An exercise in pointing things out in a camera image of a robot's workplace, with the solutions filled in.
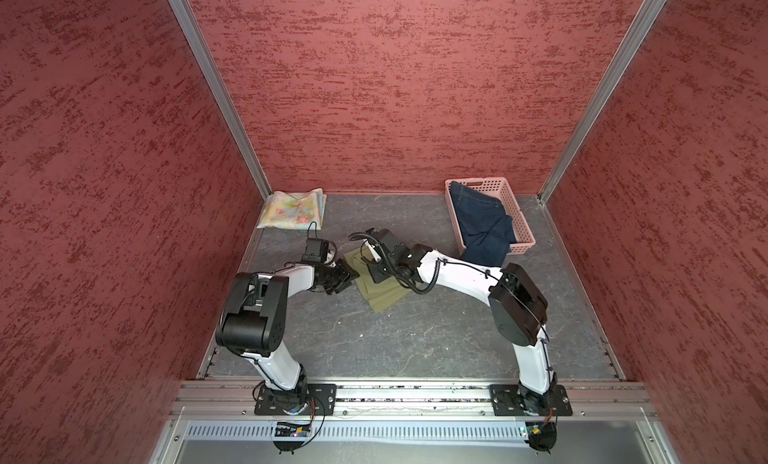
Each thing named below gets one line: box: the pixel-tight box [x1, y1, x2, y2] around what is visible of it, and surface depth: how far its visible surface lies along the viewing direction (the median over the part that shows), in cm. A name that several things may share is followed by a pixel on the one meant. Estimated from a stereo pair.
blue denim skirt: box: [449, 181, 517, 265], surface depth 109 cm
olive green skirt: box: [344, 246, 412, 313], surface depth 93 cm
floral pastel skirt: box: [257, 188, 327, 230], surface depth 114 cm
